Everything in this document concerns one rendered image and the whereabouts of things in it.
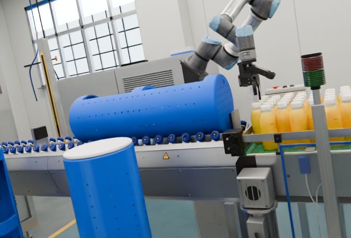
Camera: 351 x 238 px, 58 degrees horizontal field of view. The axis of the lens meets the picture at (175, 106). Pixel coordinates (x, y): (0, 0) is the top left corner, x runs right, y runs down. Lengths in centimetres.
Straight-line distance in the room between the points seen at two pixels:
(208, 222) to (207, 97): 108
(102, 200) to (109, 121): 55
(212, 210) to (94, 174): 115
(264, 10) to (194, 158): 91
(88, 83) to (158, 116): 258
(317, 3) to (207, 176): 314
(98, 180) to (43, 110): 548
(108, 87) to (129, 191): 266
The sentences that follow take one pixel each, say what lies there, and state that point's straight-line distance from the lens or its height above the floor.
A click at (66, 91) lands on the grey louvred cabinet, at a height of 128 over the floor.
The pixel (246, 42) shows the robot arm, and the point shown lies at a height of 135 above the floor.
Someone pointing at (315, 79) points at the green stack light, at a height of 118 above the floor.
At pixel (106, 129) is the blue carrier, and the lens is 172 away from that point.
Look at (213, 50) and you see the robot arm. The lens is 203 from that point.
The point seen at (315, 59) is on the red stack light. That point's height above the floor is 124.
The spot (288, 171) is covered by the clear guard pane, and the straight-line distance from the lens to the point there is 125.
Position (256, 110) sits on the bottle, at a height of 105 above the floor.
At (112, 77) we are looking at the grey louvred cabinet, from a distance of 378.
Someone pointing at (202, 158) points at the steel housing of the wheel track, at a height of 86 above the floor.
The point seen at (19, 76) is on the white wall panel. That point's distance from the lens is 702.
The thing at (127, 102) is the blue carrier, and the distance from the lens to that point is 163.
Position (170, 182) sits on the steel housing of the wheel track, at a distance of 164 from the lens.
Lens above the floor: 128
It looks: 6 degrees down
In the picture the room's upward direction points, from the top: 10 degrees counter-clockwise
